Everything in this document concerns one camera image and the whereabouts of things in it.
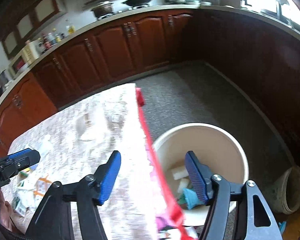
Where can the white microwave oven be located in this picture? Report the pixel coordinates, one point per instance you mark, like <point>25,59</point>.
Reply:
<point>19,63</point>

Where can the person's left hand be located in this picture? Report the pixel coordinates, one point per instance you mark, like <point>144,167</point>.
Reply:
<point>5,212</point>

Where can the round beige trash bin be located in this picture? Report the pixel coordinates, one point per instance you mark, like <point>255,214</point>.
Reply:
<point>213,146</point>

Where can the black wok pan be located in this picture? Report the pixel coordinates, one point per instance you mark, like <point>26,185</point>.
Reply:
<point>136,3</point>

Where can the beige embossed tablecloth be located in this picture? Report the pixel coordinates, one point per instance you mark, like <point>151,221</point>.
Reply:
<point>77,140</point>

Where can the yellow oil bottle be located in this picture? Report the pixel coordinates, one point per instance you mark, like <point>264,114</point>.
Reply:
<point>69,27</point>

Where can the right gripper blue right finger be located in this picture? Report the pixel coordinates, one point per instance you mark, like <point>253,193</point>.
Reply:
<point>200,177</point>

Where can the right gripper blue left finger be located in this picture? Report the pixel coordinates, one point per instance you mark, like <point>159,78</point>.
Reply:
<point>105,177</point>

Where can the white foam trash piece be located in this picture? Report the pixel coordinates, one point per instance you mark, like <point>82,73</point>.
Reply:
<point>179,172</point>

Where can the dark wood kitchen cabinets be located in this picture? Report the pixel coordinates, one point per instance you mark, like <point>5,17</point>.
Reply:
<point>260,55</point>

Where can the grey ceramic floor pot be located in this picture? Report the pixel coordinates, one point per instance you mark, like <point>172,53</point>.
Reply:
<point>283,196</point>

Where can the teal trash wrapper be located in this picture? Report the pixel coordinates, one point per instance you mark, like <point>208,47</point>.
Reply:
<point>189,199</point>

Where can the steel cooking pot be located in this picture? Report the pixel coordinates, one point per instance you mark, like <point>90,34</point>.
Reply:
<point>102,9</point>

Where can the orange white snack bag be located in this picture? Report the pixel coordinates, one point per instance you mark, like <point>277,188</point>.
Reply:
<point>29,193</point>

